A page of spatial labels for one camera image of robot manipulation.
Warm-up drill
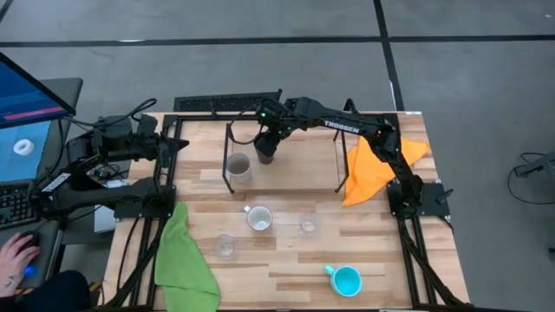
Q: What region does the orange cloth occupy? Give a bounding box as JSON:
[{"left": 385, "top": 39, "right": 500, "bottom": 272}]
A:
[{"left": 342, "top": 134, "right": 431, "bottom": 208}]

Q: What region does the laptop computer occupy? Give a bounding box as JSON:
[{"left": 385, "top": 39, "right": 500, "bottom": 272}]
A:
[{"left": 0, "top": 76, "right": 84, "bottom": 291}]

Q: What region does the black framed monitor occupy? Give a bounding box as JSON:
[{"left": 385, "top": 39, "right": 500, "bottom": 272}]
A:
[{"left": 0, "top": 51, "right": 77, "bottom": 130}]

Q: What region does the black computer mouse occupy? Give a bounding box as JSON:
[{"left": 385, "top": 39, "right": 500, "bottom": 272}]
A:
[{"left": 16, "top": 231, "right": 42, "bottom": 253}]

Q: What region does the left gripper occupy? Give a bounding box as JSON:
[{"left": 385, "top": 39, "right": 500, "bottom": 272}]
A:
[{"left": 155, "top": 129, "right": 191, "bottom": 168}]

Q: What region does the black metal wood shelf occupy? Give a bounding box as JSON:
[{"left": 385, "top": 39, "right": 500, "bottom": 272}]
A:
[{"left": 220, "top": 120, "right": 350, "bottom": 195}]

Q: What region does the green cloth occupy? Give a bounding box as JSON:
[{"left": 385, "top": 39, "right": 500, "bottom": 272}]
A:
[{"left": 153, "top": 201, "right": 222, "bottom": 312}]

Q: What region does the white box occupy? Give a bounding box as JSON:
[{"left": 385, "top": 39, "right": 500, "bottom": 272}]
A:
[{"left": 94, "top": 210, "right": 117, "bottom": 235}]

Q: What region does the white mug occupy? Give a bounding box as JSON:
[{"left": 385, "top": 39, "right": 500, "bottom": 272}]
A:
[{"left": 242, "top": 204, "right": 274, "bottom": 232}]

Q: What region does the beige cup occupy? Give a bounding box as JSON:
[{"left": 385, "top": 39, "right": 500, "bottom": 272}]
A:
[{"left": 225, "top": 151, "right": 253, "bottom": 185}]

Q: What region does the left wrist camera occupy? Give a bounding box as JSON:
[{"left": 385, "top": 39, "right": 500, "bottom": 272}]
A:
[{"left": 137, "top": 114, "right": 160, "bottom": 136}]

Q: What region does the clear glass cup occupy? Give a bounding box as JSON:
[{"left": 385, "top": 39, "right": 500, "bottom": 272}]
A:
[
  {"left": 214, "top": 233, "right": 238, "bottom": 261},
  {"left": 297, "top": 212, "right": 320, "bottom": 237}
]

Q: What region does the person's leg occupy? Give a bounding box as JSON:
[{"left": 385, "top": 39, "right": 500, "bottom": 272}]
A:
[{"left": 12, "top": 270, "right": 93, "bottom": 312}]

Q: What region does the person's hand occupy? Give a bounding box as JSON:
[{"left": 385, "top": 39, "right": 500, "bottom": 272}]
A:
[{"left": 0, "top": 232, "right": 41, "bottom": 300}]

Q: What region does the grey laptop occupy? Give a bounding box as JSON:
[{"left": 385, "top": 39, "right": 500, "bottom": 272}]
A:
[{"left": 0, "top": 119, "right": 62, "bottom": 231}]

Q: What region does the grey power adapter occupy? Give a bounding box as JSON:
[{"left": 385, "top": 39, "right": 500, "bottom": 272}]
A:
[{"left": 513, "top": 153, "right": 555, "bottom": 177}]

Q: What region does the black floor cable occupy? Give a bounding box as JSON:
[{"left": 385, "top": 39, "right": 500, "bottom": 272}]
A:
[{"left": 506, "top": 151, "right": 555, "bottom": 205}]

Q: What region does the black floor vent grille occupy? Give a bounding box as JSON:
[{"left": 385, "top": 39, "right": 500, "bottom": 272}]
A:
[{"left": 173, "top": 89, "right": 283, "bottom": 113}]

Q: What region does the teal mug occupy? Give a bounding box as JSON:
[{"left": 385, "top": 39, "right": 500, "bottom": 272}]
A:
[{"left": 323, "top": 263, "right": 363, "bottom": 298}]

